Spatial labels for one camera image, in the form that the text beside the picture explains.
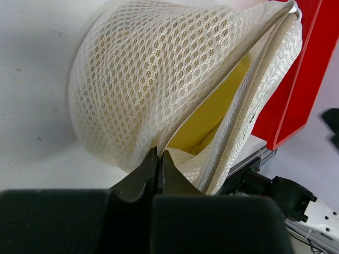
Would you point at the yellow bra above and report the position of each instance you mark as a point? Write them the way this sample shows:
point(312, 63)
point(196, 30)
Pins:
point(199, 130)

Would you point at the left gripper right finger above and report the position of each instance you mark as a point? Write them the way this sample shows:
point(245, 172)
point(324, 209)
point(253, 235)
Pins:
point(171, 181)

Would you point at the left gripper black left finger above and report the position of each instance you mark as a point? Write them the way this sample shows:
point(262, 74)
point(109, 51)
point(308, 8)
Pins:
point(141, 181)

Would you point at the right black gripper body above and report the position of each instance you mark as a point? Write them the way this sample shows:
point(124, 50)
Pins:
point(331, 117)

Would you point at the red plastic tray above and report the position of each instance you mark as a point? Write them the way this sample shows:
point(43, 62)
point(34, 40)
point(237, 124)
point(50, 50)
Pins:
point(288, 110)

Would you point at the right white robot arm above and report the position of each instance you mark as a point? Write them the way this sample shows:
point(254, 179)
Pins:
point(296, 202)

